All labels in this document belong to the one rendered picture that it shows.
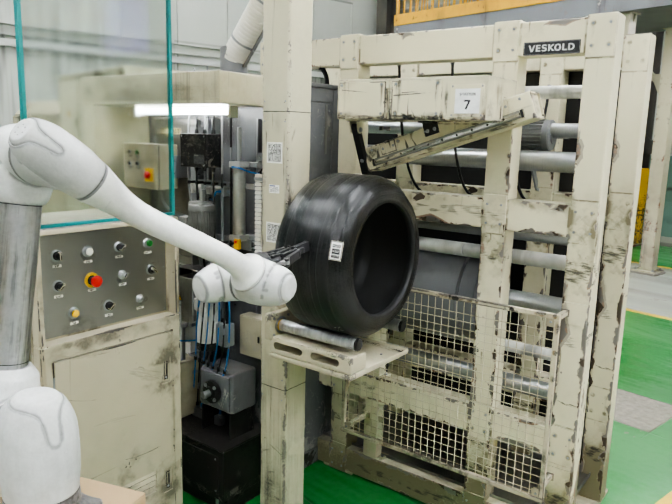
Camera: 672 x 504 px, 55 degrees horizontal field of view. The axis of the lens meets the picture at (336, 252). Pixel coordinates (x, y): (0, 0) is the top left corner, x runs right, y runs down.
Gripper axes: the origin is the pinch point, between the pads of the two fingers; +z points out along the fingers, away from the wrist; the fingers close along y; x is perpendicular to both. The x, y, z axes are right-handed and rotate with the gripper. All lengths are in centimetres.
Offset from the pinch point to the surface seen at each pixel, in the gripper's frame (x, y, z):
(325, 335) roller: 33.6, 0.8, 10.4
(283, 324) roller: 33.7, 19.8, 10.4
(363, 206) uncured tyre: -10.3, -11.1, 19.1
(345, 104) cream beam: -39, 20, 55
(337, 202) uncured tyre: -12.2, -5.1, 13.5
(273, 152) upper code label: -24.7, 32.2, 26.1
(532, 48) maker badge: -55, -38, 88
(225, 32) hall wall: -111, 782, 730
